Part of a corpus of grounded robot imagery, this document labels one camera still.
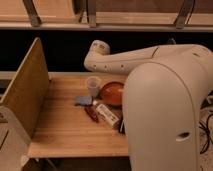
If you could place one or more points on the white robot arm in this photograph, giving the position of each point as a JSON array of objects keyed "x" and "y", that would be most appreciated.
[{"x": 162, "y": 97}]

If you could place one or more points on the orange ceramic bowl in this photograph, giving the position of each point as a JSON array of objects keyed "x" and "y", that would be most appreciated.
[{"x": 111, "y": 93}]

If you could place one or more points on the clear plastic cup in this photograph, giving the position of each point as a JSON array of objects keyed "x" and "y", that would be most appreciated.
[{"x": 93, "y": 85}]

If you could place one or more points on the red snack packet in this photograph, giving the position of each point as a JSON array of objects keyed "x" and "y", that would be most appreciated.
[{"x": 91, "y": 113}]

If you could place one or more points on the black striped box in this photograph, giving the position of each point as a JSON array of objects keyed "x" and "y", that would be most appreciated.
[{"x": 122, "y": 127}]

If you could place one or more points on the right dark divider panel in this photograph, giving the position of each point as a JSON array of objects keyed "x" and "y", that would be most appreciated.
[{"x": 171, "y": 41}]

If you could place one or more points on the left wooden divider panel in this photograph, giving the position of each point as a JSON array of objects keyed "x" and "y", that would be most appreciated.
[{"x": 22, "y": 101}]

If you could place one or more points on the upper wooden shelf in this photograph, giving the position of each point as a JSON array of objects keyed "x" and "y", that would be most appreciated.
[{"x": 108, "y": 15}]

